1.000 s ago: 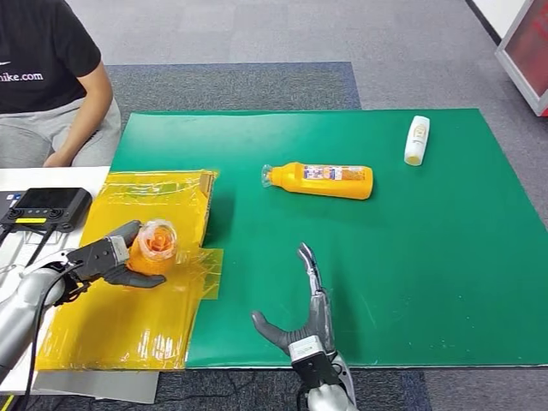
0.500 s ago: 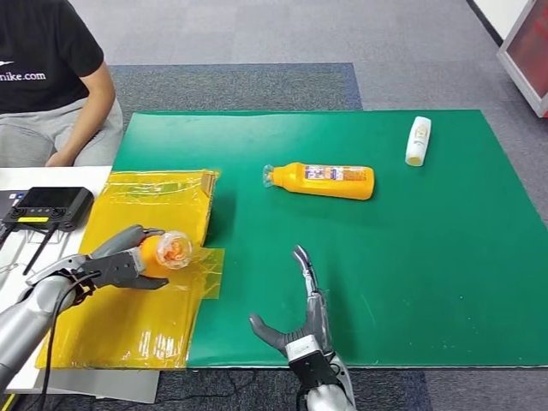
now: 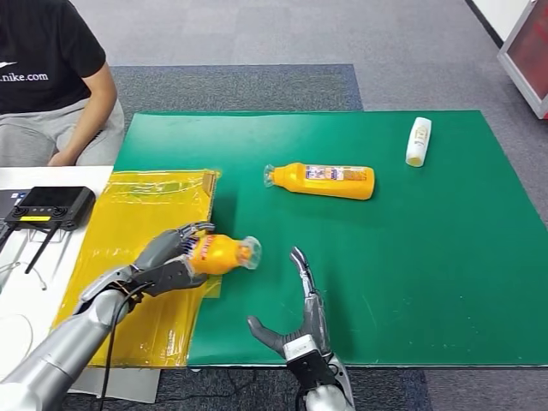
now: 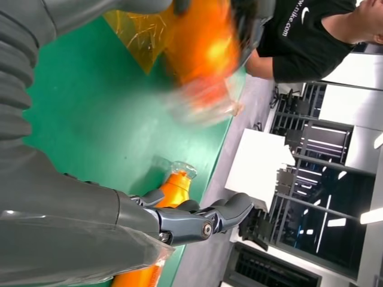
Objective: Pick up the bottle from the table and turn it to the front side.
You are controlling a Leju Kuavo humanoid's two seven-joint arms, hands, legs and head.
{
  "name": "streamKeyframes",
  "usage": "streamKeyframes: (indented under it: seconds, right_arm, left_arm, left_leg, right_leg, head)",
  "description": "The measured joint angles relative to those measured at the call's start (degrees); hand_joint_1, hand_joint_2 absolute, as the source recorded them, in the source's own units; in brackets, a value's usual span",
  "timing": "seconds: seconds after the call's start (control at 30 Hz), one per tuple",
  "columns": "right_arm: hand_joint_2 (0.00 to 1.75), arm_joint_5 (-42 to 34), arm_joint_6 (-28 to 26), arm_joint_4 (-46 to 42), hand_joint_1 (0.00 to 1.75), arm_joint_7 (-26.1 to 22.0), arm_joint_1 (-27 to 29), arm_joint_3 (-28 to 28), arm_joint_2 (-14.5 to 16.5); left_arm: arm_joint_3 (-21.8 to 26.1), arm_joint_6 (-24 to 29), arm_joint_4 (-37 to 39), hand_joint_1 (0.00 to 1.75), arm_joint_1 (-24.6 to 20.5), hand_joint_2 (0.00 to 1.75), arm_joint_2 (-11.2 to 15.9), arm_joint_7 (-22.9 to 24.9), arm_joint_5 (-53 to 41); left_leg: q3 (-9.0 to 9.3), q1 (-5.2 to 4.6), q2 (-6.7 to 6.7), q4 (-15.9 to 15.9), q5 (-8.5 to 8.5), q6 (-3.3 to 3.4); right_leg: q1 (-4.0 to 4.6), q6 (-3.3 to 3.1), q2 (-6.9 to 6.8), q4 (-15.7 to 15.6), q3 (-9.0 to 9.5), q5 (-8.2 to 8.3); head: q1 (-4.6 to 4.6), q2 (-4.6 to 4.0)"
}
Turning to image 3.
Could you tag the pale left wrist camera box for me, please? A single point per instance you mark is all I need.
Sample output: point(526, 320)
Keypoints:
point(100, 282)

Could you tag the black controller with antennas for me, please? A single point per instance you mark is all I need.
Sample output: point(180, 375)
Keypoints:
point(51, 205)

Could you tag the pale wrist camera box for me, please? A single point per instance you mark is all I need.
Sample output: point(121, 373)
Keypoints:
point(300, 347)
point(100, 282)

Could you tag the yellow plastic bag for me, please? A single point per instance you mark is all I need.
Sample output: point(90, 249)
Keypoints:
point(146, 210)

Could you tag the person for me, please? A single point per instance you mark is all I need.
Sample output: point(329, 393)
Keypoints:
point(38, 57)

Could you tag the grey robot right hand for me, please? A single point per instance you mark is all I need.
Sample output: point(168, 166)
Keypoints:
point(312, 317)

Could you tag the red and white cabinet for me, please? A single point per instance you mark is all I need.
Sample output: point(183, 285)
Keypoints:
point(528, 57)

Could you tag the white plastic bottle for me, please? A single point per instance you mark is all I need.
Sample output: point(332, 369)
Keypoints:
point(418, 142)

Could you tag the person's left hand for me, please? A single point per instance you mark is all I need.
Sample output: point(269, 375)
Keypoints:
point(60, 160)

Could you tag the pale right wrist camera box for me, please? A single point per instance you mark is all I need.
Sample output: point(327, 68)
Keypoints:
point(300, 347)

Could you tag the green table mat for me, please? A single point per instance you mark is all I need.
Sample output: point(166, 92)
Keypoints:
point(407, 244)

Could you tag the orange bottle with clear cap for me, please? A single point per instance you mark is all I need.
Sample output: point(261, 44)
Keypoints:
point(218, 255)
point(290, 179)

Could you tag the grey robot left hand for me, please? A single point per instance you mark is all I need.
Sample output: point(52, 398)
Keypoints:
point(164, 266)

